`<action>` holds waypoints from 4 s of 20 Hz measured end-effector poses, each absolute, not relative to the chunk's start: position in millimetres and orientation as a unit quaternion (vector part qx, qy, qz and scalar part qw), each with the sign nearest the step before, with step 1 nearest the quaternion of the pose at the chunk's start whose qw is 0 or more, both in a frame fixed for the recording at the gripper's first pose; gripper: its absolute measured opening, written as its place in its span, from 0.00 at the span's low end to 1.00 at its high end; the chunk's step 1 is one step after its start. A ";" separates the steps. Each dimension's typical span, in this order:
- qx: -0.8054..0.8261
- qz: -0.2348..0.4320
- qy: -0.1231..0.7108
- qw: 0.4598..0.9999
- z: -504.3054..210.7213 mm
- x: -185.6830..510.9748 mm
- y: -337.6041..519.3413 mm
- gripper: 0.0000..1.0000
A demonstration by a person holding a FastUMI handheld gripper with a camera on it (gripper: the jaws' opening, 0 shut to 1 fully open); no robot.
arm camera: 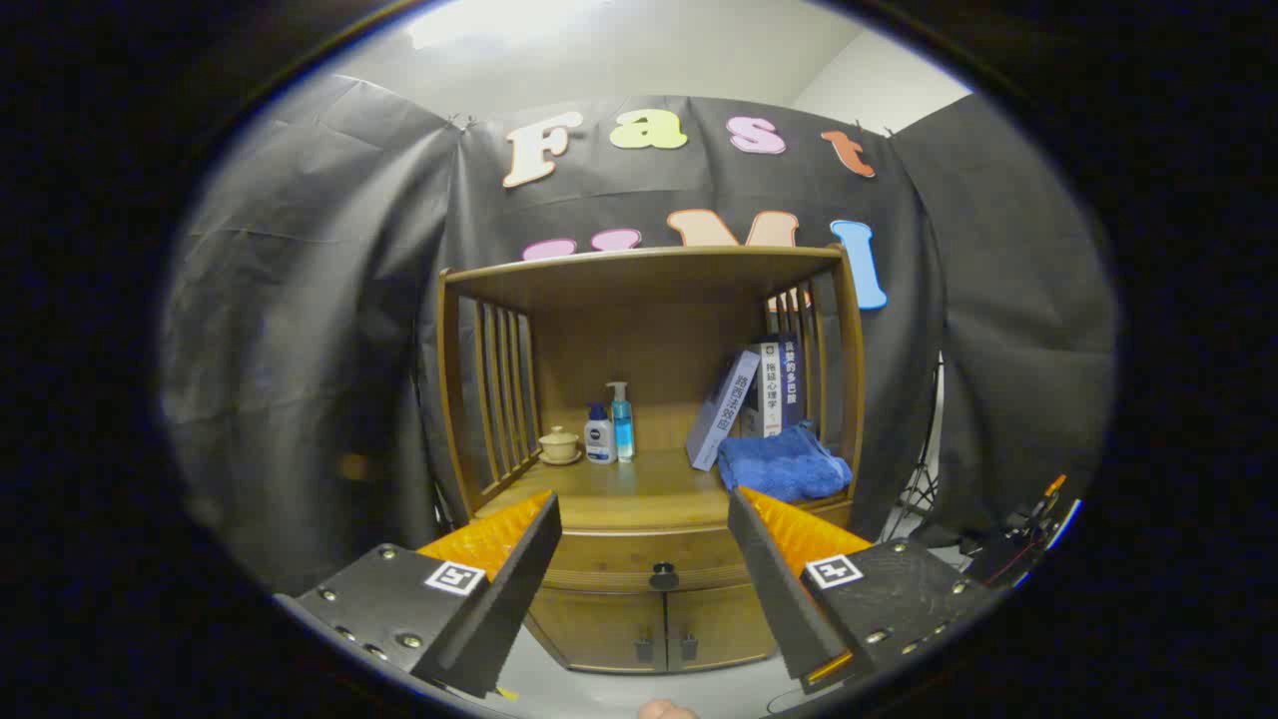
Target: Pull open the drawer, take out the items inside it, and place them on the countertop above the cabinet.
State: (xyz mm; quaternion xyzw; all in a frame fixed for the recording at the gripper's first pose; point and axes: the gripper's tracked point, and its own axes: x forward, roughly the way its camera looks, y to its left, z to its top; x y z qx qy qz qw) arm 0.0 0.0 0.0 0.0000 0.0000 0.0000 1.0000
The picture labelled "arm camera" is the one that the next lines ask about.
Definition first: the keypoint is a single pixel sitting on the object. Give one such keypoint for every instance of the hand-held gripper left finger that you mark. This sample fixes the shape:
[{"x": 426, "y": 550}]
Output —
[{"x": 509, "y": 599}]

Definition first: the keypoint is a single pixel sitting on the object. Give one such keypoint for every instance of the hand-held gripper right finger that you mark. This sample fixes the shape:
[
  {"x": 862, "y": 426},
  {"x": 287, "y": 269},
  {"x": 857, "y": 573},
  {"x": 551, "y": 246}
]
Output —
[{"x": 774, "y": 589}]

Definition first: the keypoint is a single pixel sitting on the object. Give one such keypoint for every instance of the wooden drawer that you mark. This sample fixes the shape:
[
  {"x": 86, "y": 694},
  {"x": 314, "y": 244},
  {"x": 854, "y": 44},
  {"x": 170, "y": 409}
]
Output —
[{"x": 639, "y": 549}]

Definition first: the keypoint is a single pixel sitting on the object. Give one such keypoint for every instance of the wooden cabinet door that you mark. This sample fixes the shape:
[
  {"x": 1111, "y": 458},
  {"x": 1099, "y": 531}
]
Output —
[
  {"x": 599, "y": 629},
  {"x": 724, "y": 624}
]

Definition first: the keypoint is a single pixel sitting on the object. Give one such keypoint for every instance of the wooden countertop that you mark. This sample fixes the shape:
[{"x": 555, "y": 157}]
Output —
[{"x": 619, "y": 494}]

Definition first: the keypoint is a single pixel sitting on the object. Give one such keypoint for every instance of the wooden cabinet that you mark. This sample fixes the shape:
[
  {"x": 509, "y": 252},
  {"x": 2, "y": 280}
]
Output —
[{"x": 639, "y": 330}]

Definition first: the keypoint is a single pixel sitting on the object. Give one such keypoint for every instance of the blue folded towel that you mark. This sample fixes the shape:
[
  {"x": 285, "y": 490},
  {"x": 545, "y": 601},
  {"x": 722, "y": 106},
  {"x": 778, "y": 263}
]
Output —
[{"x": 779, "y": 464}]

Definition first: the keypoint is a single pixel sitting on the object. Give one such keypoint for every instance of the beige lidded teacup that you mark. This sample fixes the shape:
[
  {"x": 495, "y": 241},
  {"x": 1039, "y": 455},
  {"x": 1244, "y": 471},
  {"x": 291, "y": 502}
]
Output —
[{"x": 559, "y": 444}]

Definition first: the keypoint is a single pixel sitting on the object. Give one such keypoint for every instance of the white lotion bottle blue cap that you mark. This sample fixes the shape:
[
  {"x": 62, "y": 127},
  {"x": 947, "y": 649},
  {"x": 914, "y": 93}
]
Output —
[{"x": 599, "y": 444}]

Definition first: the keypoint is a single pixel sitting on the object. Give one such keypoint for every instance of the black tripod stand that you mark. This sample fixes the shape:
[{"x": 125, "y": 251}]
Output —
[{"x": 924, "y": 489}]

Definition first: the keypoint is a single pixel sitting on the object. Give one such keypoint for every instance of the lavender book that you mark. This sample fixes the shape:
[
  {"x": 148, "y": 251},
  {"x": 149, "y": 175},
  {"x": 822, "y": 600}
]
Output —
[{"x": 724, "y": 409}]

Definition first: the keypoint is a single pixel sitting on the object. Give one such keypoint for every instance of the white spine book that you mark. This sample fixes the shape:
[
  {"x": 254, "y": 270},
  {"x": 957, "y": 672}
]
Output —
[{"x": 769, "y": 389}]

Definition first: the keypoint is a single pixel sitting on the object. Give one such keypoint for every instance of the blue pump bottle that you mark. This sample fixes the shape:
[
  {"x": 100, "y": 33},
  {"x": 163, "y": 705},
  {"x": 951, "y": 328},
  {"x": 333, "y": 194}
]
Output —
[{"x": 622, "y": 429}]

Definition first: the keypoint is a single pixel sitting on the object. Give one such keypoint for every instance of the dark blue spine book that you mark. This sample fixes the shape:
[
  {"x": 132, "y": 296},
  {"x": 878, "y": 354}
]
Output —
[{"x": 791, "y": 379}]

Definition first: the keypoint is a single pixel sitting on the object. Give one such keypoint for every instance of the black backdrop cloth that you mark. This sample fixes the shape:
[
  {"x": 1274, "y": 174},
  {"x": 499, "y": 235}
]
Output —
[{"x": 300, "y": 350}]

